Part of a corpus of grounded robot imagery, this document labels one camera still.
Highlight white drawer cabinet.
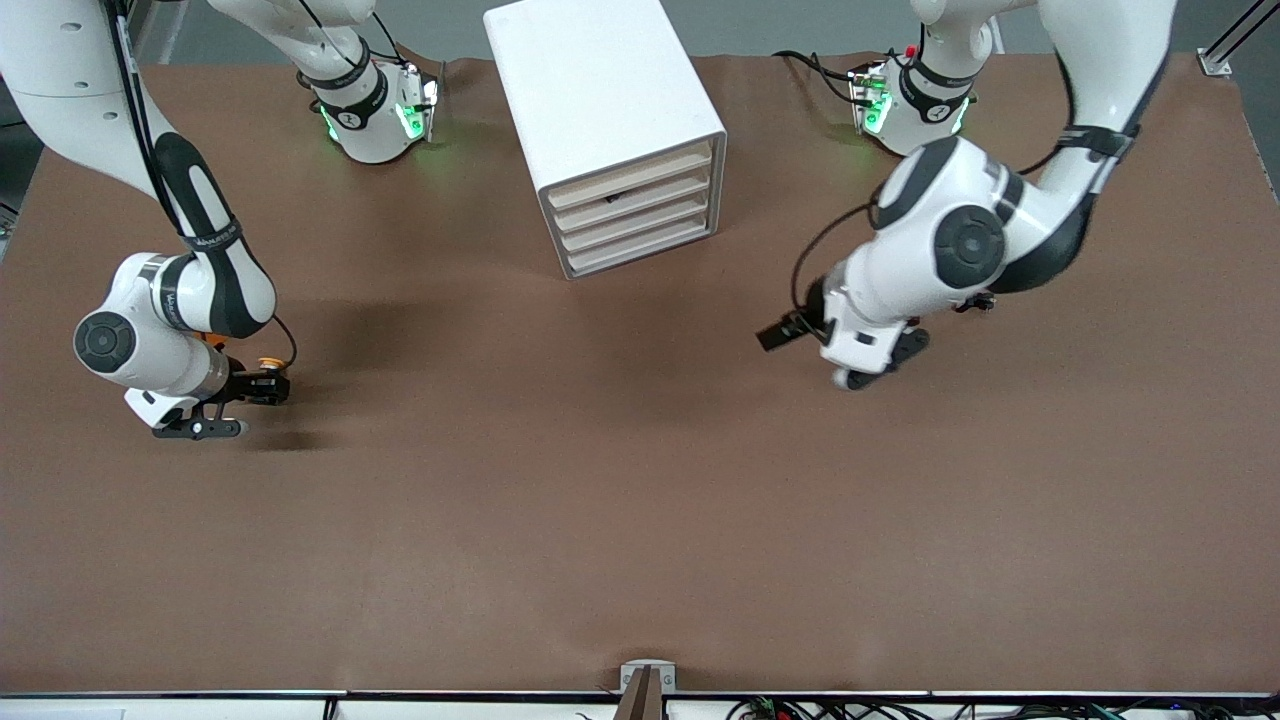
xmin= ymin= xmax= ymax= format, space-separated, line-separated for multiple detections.
xmin=484 ymin=0 xmax=728 ymax=282

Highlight brown table mat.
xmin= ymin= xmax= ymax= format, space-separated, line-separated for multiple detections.
xmin=0 ymin=52 xmax=1280 ymax=696

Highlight dark brown upright profile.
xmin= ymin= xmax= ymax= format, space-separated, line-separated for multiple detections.
xmin=612 ymin=667 xmax=668 ymax=720

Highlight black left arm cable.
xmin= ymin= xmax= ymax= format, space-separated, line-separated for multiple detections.
xmin=790 ymin=195 xmax=886 ymax=316

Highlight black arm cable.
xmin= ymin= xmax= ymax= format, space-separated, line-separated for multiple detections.
xmin=100 ymin=0 xmax=299 ymax=373
xmin=790 ymin=195 xmax=886 ymax=316

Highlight black base cable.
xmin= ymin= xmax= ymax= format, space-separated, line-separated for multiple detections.
xmin=773 ymin=50 xmax=863 ymax=106

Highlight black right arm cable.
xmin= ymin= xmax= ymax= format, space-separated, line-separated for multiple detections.
xmin=100 ymin=0 xmax=299 ymax=373

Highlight grey metal bracket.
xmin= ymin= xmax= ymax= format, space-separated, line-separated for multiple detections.
xmin=619 ymin=659 xmax=678 ymax=694

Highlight tangled black cables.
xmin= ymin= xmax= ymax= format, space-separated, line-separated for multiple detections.
xmin=728 ymin=697 xmax=1246 ymax=720

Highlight aluminium frame profile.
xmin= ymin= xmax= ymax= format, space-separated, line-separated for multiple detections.
xmin=1198 ymin=0 xmax=1280 ymax=78

